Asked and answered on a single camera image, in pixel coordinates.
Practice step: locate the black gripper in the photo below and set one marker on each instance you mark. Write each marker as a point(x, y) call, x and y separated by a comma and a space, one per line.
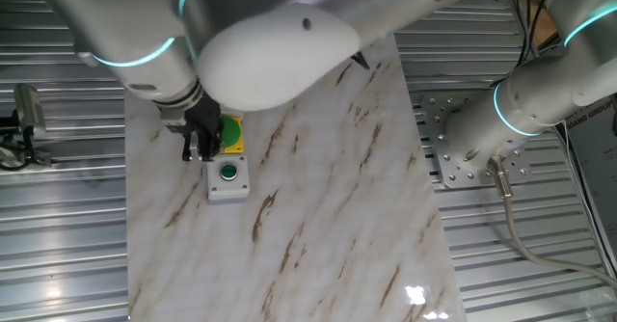
point(206, 119)

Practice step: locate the yellow box large green button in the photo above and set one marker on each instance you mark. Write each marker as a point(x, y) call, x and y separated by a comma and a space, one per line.
point(233, 134)

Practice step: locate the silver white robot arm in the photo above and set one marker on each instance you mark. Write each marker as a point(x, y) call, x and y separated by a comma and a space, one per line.
point(270, 57)

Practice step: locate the grey box small green button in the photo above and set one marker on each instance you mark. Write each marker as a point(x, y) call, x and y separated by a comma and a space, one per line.
point(228, 184)

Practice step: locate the marble pattern table mat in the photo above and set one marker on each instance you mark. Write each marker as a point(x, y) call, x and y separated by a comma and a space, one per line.
point(313, 225)

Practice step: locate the brown wooden board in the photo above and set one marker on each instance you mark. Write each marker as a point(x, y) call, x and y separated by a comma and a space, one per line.
point(544, 25)

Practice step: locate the printed poster sign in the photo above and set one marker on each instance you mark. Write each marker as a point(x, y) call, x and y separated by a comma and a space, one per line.
point(598, 168)

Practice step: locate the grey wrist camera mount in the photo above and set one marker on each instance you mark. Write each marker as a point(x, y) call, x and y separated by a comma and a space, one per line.
point(86, 59)

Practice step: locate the grey camera on mount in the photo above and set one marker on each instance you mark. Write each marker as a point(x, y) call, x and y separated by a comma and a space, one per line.
point(29, 112)

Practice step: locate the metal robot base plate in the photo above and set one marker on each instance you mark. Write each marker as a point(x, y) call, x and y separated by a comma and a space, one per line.
point(434, 119)

